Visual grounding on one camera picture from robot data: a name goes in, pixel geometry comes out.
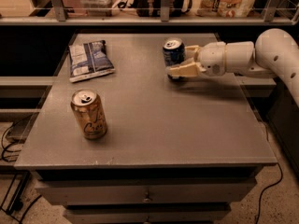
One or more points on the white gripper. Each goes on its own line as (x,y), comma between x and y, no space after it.
(212,59)

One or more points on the blue pepsi can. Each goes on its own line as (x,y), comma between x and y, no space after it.
(174,53)

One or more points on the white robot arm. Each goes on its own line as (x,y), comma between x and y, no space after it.
(274,54)

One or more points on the gold lacroix can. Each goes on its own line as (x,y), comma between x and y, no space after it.
(88,111)

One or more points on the colourful snack bag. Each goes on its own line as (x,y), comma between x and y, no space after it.
(225,8)

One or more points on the blue white chip bag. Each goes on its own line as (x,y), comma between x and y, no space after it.
(89,60)

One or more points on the grey upper drawer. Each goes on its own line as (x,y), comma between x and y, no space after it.
(144,191)

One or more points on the grey drawer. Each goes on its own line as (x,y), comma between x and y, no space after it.
(147,214)
(144,191)

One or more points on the grey lower drawer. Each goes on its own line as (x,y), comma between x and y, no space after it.
(147,214)

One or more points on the grey metal shelf rail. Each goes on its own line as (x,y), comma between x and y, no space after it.
(71,12)

